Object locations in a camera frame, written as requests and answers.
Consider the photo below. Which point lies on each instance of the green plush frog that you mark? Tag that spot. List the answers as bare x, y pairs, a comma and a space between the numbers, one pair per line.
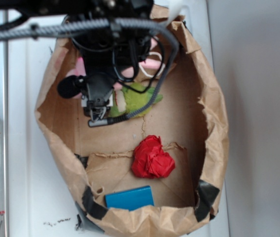
126, 101

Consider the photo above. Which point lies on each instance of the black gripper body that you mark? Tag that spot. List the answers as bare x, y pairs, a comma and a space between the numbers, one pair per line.
122, 44

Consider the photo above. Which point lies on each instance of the black foam microphone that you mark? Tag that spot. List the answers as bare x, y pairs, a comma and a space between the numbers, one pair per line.
71, 87

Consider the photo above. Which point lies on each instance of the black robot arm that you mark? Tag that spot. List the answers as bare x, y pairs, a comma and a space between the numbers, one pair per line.
37, 8

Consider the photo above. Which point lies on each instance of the brown paper bag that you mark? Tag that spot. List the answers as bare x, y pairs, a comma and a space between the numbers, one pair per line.
191, 121

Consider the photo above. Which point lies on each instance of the crumpled red paper ball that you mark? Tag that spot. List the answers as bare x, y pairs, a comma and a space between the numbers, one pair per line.
150, 160

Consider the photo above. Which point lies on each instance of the blue rectangular block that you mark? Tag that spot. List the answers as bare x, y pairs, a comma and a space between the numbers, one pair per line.
131, 199

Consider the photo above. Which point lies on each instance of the pink plush bunny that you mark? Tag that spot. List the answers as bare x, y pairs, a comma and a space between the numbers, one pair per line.
152, 64

